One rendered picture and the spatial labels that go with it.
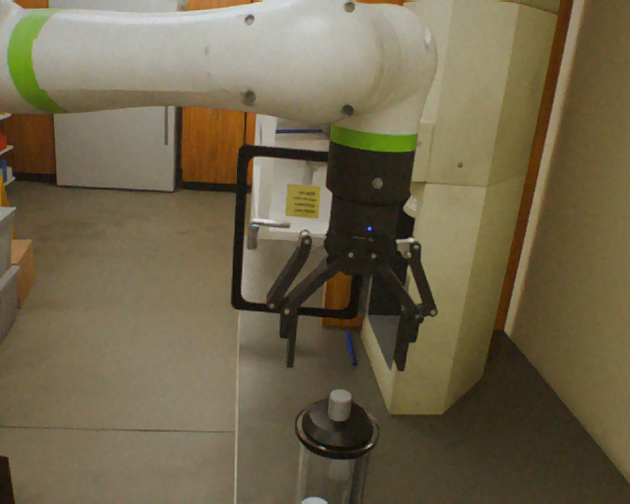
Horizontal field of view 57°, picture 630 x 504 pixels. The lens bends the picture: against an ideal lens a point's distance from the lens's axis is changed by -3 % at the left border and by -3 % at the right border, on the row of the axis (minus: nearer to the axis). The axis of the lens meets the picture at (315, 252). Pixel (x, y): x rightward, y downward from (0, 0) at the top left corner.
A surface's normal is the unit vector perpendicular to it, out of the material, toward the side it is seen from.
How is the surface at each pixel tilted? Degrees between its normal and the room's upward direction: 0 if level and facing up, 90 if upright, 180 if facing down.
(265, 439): 0
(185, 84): 112
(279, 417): 0
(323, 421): 0
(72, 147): 90
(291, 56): 87
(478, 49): 90
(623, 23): 90
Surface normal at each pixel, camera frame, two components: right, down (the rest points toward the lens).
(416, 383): 0.11, 0.36
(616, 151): -0.99, -0.04
